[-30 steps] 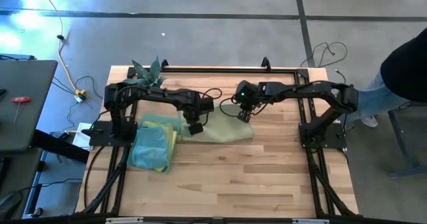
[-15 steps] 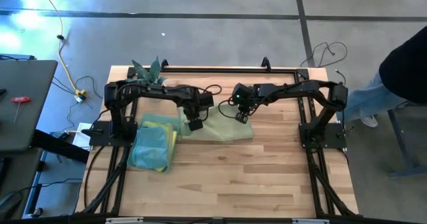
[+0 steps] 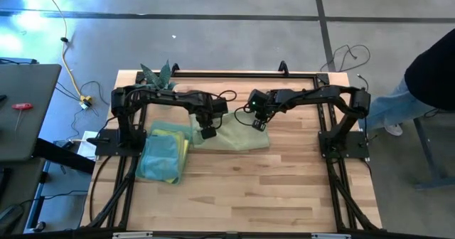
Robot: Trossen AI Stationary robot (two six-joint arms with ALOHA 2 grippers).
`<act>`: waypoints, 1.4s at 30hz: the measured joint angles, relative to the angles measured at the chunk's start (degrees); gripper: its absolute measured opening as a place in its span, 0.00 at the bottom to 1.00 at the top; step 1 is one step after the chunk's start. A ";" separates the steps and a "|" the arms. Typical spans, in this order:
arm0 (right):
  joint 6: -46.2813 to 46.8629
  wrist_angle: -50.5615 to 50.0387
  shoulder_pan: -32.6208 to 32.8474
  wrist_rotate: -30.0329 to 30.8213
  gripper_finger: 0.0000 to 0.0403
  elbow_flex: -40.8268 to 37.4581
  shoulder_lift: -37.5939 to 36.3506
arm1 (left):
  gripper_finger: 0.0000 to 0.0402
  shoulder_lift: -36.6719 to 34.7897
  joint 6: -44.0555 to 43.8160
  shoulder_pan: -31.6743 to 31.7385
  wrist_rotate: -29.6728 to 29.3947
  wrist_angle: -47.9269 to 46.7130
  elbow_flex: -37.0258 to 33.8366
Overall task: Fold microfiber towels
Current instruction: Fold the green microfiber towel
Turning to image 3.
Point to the white edge bracket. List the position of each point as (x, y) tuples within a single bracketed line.
[(330, 236), (131, 235)]

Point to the yellow microfiber towel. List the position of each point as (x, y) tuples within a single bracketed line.
[(185, 153)]

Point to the green succulent plant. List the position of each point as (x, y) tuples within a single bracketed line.
[(158, 77)]

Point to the grey metal cart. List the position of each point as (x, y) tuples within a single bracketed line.
[(426, 150)]

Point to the black metal table frame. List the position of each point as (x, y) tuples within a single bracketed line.
[(284, 74)]

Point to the person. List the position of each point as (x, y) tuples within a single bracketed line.
[(426, 75)]

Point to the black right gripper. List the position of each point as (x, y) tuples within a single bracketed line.
[(264, 102)]

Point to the pale green microfiber towel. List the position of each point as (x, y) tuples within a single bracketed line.
[(241, 136)]

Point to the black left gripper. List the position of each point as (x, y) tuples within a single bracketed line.
[(211, 105)]

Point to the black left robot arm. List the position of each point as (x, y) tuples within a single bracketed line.
[(160, 96)]

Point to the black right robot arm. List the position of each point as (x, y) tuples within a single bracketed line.
[(313, 93)]

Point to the grey side table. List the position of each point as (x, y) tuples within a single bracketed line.
[(35, 136)]

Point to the lime green microfiber towel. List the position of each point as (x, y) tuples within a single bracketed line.
[(167, 133)]

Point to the black table brace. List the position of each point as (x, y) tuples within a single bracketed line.
[(64, 155)]

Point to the blue microfiber towel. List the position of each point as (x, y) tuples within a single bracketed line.
[(160, 157)]

